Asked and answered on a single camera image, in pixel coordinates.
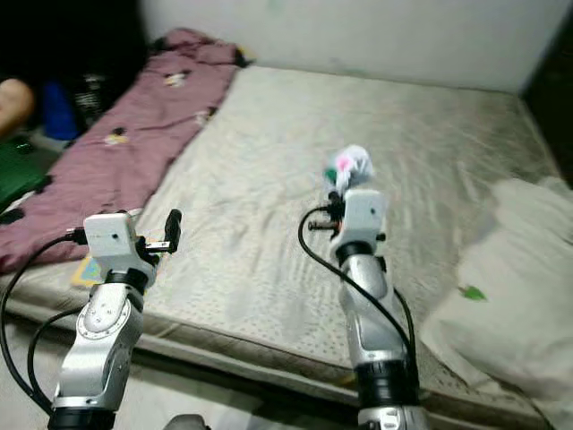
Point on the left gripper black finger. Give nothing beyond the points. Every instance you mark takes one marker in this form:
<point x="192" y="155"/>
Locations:
<point x="174" y="226"/>

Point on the white pink cloth bundle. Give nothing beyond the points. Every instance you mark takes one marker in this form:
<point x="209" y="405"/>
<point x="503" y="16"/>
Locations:
<point x="352" y="166"/>

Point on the colourful children's book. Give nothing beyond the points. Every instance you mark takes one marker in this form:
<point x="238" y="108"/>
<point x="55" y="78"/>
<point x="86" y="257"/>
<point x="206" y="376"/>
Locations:
<point x="89" y="271"/>

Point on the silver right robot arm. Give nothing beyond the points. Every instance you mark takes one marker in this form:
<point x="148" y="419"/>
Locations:
<point x="380" y="331"/>

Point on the mauve cartoon print quilt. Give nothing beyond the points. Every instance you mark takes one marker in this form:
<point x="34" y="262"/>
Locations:
<point x="125" y="152"/>

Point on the white quilted mattress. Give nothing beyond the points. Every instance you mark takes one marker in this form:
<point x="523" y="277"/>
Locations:
<point x="322" y="116"/>

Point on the black printed bag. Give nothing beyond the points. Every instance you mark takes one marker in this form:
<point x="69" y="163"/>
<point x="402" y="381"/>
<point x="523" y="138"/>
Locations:
<point x="92" y="100"/>

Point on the green plastic stool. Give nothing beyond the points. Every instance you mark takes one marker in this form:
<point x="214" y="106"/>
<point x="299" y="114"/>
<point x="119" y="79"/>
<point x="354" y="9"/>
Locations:
<point x="20" y="175"/>

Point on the blue container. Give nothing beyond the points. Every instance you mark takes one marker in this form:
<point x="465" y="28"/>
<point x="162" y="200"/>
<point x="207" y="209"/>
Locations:
<point x="58" y="112"/>

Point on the grey left robot leg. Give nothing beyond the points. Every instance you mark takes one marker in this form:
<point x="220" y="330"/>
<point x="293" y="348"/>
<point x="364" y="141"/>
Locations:
<point x="186" y="423"/>

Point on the white pillow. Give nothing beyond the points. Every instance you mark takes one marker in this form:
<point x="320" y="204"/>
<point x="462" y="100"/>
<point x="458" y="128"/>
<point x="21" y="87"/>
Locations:
<point x="510" y="269"/>

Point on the person in black shorts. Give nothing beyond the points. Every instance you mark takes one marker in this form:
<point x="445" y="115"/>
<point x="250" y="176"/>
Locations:
<point x="13" y="106"/>

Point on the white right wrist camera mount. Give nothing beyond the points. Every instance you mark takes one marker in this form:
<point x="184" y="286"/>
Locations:
<point x="363" y="217"/>

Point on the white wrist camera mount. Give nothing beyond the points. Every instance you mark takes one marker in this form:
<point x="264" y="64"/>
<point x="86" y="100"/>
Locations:
<point x="363" y="217"/>
<point x="112" y="244"/>

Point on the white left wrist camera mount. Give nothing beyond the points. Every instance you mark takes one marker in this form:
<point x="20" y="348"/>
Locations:
<point x="112" y="244"/>

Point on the dark bed frame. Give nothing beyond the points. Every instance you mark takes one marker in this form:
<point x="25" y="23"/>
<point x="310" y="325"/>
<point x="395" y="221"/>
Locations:
<point x="233" y="394"/>

